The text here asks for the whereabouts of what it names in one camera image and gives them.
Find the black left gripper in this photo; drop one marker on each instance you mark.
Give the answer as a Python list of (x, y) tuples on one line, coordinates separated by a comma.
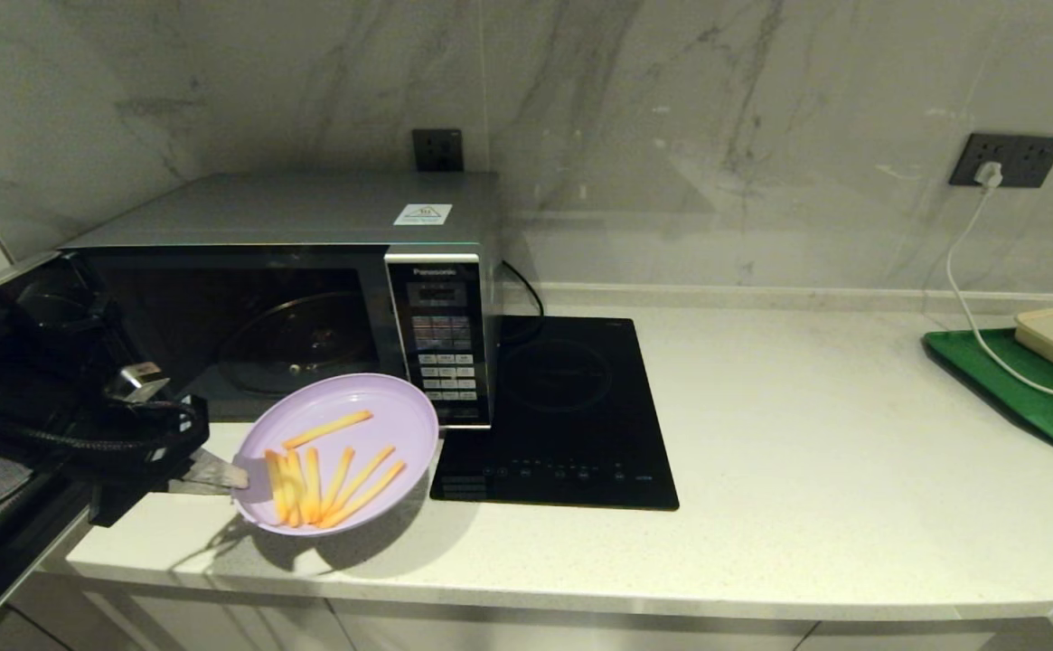
[(155, 479)]

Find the lilac round plate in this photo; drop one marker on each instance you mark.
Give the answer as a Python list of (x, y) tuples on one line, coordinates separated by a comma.
[(372, 407)]

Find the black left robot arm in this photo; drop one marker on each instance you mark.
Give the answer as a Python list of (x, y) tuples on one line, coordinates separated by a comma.
[(2, 344)]

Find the silver Panasonic microwave oven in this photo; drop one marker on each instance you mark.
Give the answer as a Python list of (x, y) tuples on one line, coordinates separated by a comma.
[(291, 212)]

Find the grey cabinet corner panel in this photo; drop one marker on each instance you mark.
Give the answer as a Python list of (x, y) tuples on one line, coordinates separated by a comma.
[(20, 637)]

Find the white warning sticker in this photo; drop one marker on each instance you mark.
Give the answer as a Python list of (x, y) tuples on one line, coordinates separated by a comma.
[(423, 214)]

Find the black induction cooktop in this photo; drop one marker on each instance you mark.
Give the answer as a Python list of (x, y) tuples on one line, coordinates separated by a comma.
[(580, 380)]

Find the white power plug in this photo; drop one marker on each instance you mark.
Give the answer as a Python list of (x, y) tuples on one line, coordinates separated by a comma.
[(988, 174)]

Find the green plastic tray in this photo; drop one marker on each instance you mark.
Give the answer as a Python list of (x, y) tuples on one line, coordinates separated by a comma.
[(1050, 420)]

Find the dark single wall outlet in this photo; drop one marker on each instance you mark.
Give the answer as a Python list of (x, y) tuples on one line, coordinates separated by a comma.
[(437, 150)]

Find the dark wide wall outlet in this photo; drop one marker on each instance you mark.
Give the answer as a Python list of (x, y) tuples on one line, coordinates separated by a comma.
[(1028, 159)]

